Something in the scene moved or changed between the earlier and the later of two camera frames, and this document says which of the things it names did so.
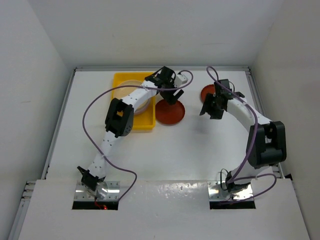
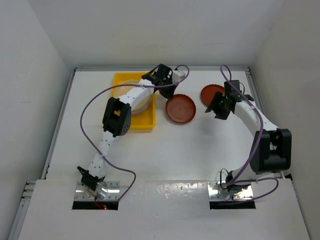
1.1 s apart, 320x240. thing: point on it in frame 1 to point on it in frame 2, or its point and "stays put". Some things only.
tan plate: (120, 93) stays put
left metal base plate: (106, 191) stays put
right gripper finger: (207, 103) to (217, 97)
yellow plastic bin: (144, 120) stays put
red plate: (169, 114) to (180, 109)
